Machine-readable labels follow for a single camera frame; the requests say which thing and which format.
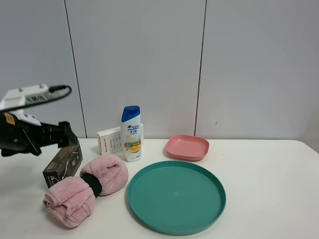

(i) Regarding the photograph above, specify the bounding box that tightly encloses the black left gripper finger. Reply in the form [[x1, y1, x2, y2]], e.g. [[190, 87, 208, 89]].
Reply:
[[57, 121, 78, 148]]

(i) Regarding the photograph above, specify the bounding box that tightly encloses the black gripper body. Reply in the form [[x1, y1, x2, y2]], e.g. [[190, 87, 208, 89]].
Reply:
[[0, 113, 65, 157]]

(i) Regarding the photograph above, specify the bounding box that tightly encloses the long brown carton box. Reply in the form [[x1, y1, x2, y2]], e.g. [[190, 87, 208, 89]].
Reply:
[[42, 141, 83, 188]]

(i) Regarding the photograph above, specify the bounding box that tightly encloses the white red carton box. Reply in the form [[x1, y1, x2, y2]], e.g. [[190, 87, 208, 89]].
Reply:
[[97, 124, 144, 155]]

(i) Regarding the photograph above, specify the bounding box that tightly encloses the rolled pink towel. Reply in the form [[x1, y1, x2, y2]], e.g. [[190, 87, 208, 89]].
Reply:
[[43, 155, 129, 228]]

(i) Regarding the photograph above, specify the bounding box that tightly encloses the white blue shampoo bottle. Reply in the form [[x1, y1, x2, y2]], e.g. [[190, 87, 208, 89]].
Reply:
[[121, 105, 142, 162]]

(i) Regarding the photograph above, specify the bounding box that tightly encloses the pink square dish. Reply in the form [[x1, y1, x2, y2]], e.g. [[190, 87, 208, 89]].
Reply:
[[163, 134, 209, 162]]

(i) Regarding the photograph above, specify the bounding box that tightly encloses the large teal round plate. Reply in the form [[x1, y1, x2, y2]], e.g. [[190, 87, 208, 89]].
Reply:
[[127, 161, 226, 236]]

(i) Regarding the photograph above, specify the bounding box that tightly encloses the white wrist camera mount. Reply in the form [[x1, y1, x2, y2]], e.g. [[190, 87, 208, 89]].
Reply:
[[0, 85, 53, 126]]

